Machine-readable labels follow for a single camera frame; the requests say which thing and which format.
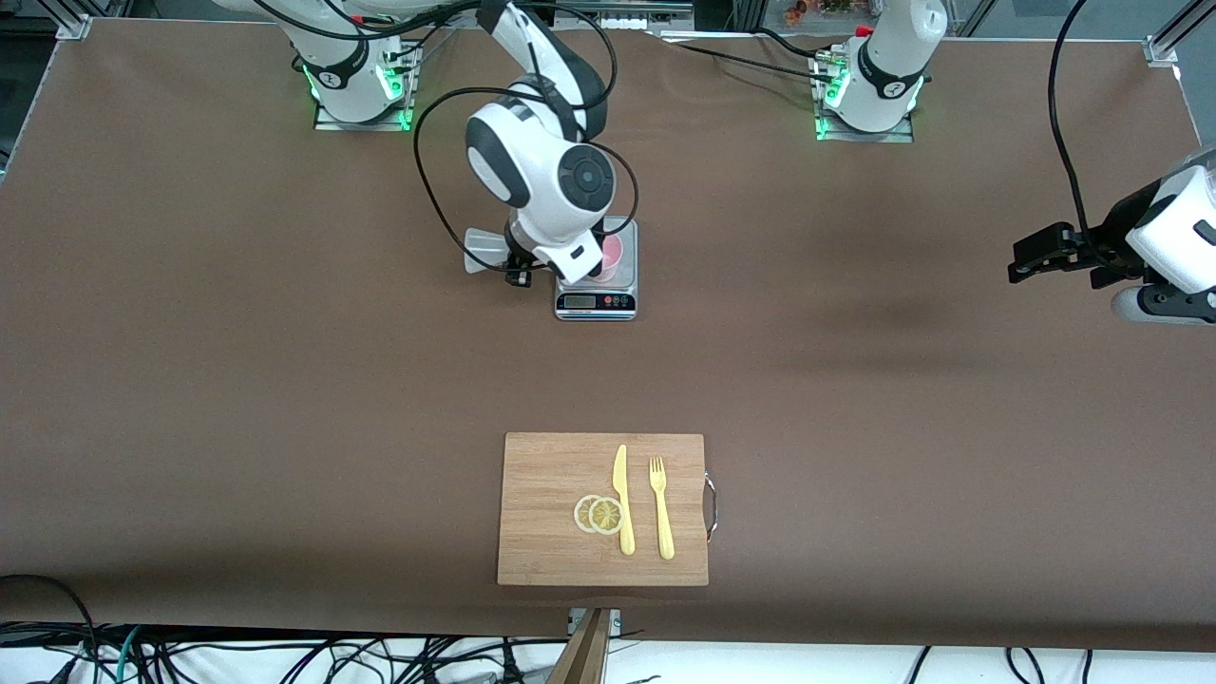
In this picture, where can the lemon slice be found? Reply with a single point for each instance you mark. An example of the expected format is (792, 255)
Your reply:
(580, 514)
(605, 516)

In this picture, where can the orange toy food pile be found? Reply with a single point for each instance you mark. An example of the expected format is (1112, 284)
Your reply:
(807, 9)

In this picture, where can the white power strip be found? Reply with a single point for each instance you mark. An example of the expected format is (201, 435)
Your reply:
(622, 19)

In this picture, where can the pink plastic cup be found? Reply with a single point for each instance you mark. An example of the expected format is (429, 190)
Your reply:
(613, 256)

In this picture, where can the yellow plastic fork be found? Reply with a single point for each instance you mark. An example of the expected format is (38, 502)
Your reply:
(665, 527)

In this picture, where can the yellow plastic knife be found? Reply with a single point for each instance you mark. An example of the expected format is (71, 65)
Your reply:
(620, 475)

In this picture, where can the wooden camera mount post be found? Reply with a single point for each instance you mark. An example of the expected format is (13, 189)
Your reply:
(587, 655)

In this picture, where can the silver mounting bracket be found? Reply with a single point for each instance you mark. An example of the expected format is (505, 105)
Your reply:
(615, 619)

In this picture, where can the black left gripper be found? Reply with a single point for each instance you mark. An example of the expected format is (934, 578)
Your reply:
(1110, 241)

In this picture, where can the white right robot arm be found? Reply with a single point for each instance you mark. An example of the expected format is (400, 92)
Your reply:
(532, 195)

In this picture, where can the wooden cutting board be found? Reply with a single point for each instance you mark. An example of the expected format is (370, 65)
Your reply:
(541, 475)

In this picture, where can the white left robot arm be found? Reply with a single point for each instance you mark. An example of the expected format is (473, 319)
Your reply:
(883, 76)

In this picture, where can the aluminium frame profile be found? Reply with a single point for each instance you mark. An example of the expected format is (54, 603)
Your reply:
(1164, 47)
(74, 27)

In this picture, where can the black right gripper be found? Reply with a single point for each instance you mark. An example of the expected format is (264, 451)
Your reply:
(512, 260)

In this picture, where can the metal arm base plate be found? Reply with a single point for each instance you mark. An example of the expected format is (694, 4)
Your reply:
(380, 125)
(898, 137)

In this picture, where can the translucent orange-capped sauce bottle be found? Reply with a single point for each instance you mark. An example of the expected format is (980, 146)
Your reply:
(483, 252)

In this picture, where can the silver digital kitchen scale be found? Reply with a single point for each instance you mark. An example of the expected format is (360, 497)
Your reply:
(596, 302)

